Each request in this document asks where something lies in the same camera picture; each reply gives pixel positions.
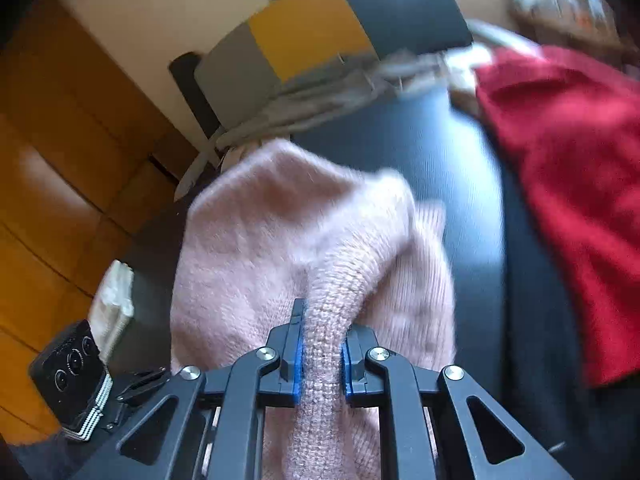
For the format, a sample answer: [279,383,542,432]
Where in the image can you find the red knit sweater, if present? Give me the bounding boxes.
[472,45,640,389]

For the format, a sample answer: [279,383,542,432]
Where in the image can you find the wooden wardrobe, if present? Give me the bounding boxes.
[0,0,202,446]

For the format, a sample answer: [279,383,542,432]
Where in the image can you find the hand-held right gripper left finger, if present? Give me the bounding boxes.
[116,299,306,480]

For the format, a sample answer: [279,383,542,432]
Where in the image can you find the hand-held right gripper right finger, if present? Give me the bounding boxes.
[341,325,573,480]

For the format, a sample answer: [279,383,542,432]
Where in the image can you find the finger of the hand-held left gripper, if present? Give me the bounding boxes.
[116,367,169,404]

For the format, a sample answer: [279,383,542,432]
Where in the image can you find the grey cloth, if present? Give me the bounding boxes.
[175,40,477,202]

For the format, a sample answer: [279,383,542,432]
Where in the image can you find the wooden side table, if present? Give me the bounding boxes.
[510,0,632,52]

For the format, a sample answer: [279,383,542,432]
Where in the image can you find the grey yellow navy cushion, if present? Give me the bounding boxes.
[192,0,474,131]

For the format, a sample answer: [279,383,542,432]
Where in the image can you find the white knit sweater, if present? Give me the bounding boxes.
[94,259,136,364]

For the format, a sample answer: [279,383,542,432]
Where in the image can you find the pink knit sweater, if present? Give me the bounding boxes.
[170,139,458,480]

